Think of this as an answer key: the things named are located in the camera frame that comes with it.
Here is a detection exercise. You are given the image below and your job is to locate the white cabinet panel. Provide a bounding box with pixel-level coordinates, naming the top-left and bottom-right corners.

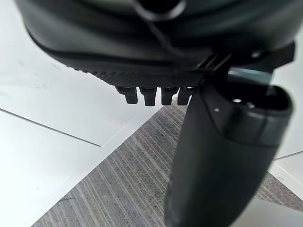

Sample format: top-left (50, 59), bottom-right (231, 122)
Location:
top-left (267, 56), bottom-right (303, 190)
top-left (0, 0), bottom-right (164, 227)

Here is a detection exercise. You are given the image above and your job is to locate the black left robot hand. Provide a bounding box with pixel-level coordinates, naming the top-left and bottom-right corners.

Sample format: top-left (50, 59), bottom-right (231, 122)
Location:
top-left (14, 0), bottom-right (303, 227)

